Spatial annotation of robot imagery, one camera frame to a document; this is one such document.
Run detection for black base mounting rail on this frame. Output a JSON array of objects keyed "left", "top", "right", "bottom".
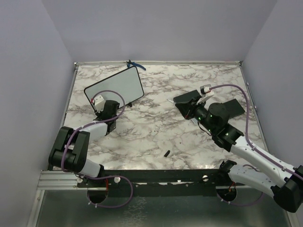
[{"left": 78, "top": 160, "right": 237, "bottom": 201}]

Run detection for black framed whiteboard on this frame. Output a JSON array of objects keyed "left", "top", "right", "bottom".
[{"left": 84, "top": 66, "right": 144, "bottom": 111}]

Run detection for black flat pad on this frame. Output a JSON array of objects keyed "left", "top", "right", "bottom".
[{"left": 224, "top": 99, "right": 245, "bottom": 119}]

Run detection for blue handled pliers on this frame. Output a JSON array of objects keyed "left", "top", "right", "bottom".
[{"left": 126, "top": 60, "right": 146, "bottom": 71}]

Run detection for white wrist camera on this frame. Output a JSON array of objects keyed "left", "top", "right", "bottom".
[
  {"left": 91, "top": 95, "right": 106, "bottom": 113},
  {"left": 196, "top": 84, "right": 214, "bottom": 105}
]

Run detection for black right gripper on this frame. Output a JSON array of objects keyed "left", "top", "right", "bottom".
[{"left": 176, "top": 95, "right": 216, "bottom": 133}]

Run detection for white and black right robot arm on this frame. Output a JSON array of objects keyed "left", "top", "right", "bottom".
[{"left": 173, "top": 96, "right": 303, "bottom": 213}]

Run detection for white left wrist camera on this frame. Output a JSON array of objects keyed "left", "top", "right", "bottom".
[{"left": 91, "top": 95, "right": 106, "bottom": 113}]

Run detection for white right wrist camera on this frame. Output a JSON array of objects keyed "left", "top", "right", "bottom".
[{"left": 196, "top": 84, "right": 214, "bottom": 105}]

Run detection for aluminium frame profile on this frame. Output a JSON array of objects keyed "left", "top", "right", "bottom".
[{"left": 26, "top": 171, "right": 81, "bottom": 227}]

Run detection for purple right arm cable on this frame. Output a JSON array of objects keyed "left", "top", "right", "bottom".
[{"left": 208, "top": 84, "right": 303, "bottom": 206}]

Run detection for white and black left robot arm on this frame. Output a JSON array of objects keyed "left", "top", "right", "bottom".
[{"left": 48, "top": 100, "right": 119, "bottom": 187}]

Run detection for black rectangular eraser block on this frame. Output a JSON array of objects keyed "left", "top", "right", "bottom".
[{"left": 173, "top": 89, "right": 202, "bottom": 119}]

